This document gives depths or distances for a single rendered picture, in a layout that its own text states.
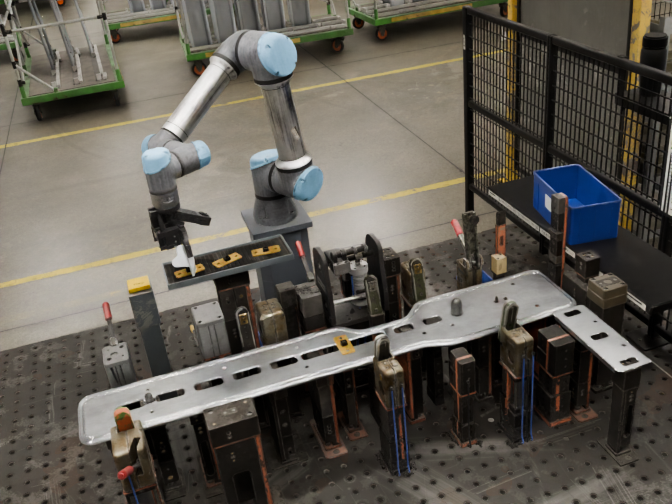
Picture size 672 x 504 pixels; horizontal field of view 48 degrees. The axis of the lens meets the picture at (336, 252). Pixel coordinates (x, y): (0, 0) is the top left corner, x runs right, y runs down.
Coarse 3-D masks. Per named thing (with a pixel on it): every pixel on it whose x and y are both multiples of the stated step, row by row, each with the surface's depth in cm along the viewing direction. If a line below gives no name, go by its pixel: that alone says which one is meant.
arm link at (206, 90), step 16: (240, 32) 217; (224, 48) 218; (224, 64) 217; (208, 80) 216; (224, 80) 218; (192, 96) 214; (208, 96) 216; (176, 112) 213; (192, 112) 213; (176, 128) 211; (192, 128) 215; (144, 144) 212; (160, 144) 208
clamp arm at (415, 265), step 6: (414, 258) 219; (414, 264) 219; (420, 264) 219; (414, 270) 219; (420, 270) 219; (414, 276) 220; (420, 276) 220; (414, 282) 220; (420, 282) 221; (414, 288) 221; (420, 288) 221; (414, 294) 222; (420, 294) 221; (426, 294) 223
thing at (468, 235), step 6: (462, 216) 219; (468, 216) 218; (474, 216) 215; (468, 222) 219; (474, 222) 216; (468, 228) 220; (474, 228) 220; (468, 234) 219; (474, 234) 221; (468, 240) 220; (474, 240) 222; (468, 246) 220; (474, 246) 222; (468, 252) 221; (474, 252) 223; (468, 258) 222
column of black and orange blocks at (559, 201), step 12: (552, 204) 228; (564, 204) 225; (552, 216) 230; (564, 216) 228; (552, 228) 233; (564, 228) 230; (552, 240) 234; (564, 240) 232; (552, 252) 235; (564, 252) 234; (552, 264) 237; (564, 264) 236; (552, 276) 239
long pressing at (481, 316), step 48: (480, 288) 222; (528, 288) 219; (336, 336) 208; (432, 336) 203; (480, 336) 203; (144, 384) 197; (192, 384) 195; (240, 384) 193; (288, 384) 192; (96, 432) 183
